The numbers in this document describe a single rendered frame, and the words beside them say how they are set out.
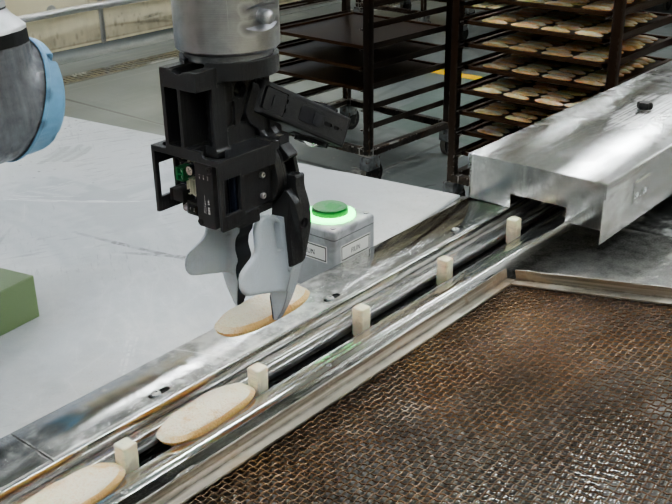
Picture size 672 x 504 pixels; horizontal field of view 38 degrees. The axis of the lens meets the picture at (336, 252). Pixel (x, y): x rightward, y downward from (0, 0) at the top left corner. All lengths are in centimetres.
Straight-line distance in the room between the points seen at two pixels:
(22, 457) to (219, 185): 25
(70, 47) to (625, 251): 515
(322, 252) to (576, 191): 30
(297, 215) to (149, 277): 42
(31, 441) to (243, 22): 35
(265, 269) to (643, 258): 56
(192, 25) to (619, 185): 61
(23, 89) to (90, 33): 517
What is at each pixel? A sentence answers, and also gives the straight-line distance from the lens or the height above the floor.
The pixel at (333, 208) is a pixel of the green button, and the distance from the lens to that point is 105.
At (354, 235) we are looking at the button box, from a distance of 104.
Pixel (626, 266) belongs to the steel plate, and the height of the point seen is 82.
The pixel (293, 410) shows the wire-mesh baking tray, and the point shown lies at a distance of 72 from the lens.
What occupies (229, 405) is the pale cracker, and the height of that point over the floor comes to 86.
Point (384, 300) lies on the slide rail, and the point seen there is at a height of 85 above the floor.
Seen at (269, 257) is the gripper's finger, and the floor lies 99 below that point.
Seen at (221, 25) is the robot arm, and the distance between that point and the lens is 67.
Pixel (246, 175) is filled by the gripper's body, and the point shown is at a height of 106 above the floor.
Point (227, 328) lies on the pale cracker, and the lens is 77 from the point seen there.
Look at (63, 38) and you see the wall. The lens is 607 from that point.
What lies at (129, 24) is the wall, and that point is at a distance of 635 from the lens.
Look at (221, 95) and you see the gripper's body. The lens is 69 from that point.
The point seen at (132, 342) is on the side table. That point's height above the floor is 82.
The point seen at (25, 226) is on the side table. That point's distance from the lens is 130.
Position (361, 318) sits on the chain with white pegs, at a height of 86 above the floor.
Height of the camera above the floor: 129
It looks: 24 degrees down
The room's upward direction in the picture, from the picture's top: 1 degrees counter-clockwise
